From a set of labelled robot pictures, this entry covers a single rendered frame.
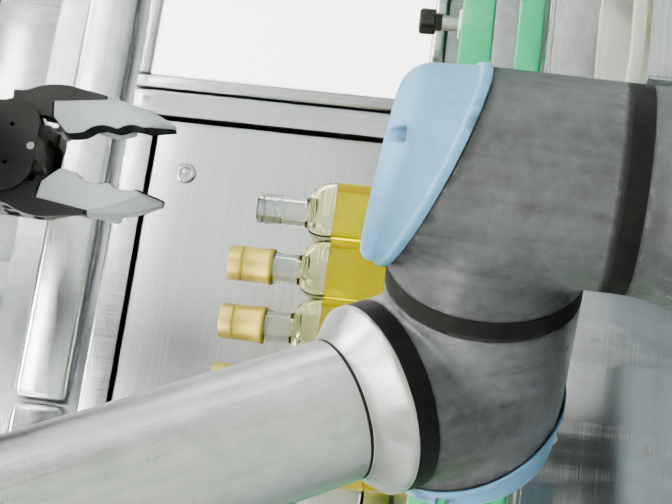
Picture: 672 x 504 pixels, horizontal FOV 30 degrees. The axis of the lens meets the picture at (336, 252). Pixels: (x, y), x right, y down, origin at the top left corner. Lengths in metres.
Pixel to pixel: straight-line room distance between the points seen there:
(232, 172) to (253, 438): 0.74
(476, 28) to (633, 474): 0.47
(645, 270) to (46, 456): 0.32
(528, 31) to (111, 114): 0.47
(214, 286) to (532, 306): 0.71
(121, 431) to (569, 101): 0.29
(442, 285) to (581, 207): 0.09
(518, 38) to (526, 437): 0.58
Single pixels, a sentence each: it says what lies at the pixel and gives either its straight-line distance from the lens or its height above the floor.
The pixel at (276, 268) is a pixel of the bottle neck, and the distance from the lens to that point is 1.20.
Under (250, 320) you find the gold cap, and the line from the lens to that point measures 1.19.
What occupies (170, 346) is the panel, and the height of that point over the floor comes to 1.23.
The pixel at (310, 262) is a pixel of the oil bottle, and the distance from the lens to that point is 1.19.
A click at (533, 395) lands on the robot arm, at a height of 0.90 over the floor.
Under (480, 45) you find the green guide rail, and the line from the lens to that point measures 1.24.
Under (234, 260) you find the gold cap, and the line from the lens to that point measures 1.20.
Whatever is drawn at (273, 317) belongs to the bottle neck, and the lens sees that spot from 1.19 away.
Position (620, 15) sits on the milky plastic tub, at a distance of 1.17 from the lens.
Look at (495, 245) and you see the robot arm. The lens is 0.66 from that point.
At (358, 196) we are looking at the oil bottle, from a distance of 1.20.
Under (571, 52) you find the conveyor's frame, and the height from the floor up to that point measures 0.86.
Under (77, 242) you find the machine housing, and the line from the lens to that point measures 1.40.
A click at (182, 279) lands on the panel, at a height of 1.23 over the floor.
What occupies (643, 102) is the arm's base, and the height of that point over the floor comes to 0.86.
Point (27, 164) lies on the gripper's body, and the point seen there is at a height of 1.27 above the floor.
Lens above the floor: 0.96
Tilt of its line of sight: 5 degrees up
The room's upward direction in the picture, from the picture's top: 84 degrees counter-clockwise
